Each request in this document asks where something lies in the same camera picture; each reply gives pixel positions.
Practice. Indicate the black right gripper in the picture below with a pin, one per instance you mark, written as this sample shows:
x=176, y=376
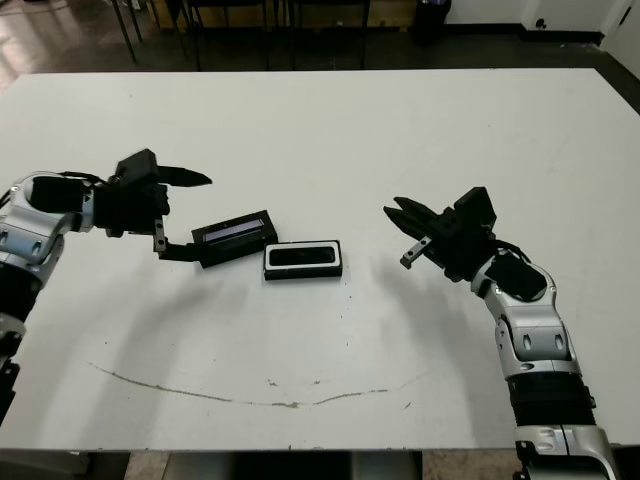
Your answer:
x=460, y=247

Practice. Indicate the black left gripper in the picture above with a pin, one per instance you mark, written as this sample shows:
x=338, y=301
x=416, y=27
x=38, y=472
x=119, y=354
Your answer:
x=130, y=210

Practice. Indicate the black box lid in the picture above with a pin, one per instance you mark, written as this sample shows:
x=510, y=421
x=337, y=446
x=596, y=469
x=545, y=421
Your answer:
x=240, y=247

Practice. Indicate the slim black camera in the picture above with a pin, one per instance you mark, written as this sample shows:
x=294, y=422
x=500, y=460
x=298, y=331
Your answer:
x=302, y=255

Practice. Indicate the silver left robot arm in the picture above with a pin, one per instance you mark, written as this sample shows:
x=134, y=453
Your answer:
x=30, y=230

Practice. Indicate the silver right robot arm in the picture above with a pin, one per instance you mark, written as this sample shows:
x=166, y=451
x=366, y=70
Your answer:
x=535, y=325

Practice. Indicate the black box base white insert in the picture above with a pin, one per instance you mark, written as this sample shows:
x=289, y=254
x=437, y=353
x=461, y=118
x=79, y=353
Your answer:
x=302, y=274

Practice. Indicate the black chair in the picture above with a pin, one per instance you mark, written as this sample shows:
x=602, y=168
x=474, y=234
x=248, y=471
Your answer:
x=364, y=30
x=196, y=30

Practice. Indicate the black trash bin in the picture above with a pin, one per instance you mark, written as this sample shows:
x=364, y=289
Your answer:
x=432, y=22

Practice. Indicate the light wooden board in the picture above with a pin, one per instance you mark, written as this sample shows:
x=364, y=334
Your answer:
x=282, y=17

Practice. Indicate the white door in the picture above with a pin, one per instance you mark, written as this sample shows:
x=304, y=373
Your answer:
x=622, y=25

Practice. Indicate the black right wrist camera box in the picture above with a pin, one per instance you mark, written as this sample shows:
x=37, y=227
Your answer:
x=477, y=207

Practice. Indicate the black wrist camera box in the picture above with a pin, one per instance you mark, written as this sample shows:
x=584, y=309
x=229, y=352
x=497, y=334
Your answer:
x=137, y=167
x=477, y=207

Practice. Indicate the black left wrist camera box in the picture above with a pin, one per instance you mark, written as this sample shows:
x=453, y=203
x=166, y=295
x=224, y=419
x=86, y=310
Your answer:
x=137, y=167

